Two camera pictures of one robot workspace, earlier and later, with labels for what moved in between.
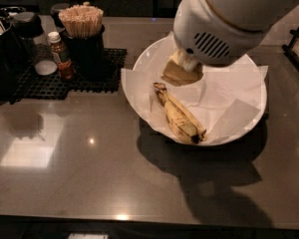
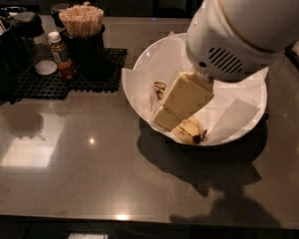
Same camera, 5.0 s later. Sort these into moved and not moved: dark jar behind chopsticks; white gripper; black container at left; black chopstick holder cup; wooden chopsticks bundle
Moved: white gripper
Not moved: black chopstick holder cup; wooden chopsticks bundle; dark jar behind chopsticks; black container at left
